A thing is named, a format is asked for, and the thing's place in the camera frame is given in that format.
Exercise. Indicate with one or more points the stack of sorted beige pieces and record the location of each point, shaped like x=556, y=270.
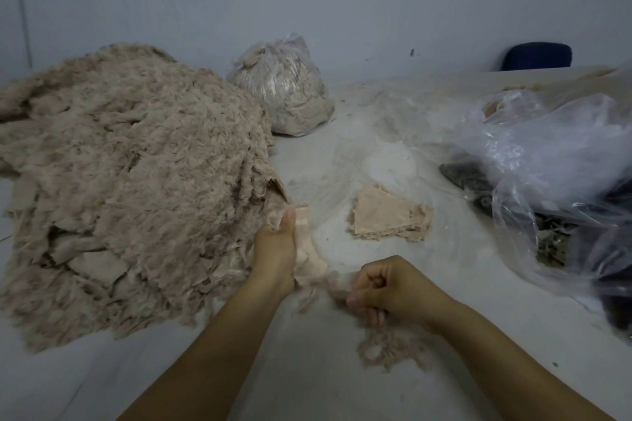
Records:
x=387, y=213

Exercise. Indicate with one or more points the person's right hand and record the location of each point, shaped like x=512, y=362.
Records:
x=400, y=289

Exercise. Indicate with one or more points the beige fur pile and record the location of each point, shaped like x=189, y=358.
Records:
x=504, y=100

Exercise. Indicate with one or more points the beige fabric piece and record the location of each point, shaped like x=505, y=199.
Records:
x=308, y=256

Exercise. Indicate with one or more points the person's left hand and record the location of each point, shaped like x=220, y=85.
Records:
x=274, y=256

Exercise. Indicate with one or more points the beige frayed thread scraps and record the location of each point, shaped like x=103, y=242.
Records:
x=393, y=347

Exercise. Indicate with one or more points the clear bag of beige scraps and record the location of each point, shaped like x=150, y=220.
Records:
x=284, y=85

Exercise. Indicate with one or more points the large clear plastic bag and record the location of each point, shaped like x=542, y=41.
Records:
x=558, y=154

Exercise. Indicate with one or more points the blue chair back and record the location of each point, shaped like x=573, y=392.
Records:
x=536, y=56

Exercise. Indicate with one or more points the person's right forearm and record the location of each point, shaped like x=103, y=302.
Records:
x=523, y=366

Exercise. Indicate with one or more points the person's left forearm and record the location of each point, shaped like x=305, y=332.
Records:
x=212, y=356

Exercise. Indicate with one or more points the large pile beige fabric scraps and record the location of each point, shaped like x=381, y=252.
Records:
x=128, y=179

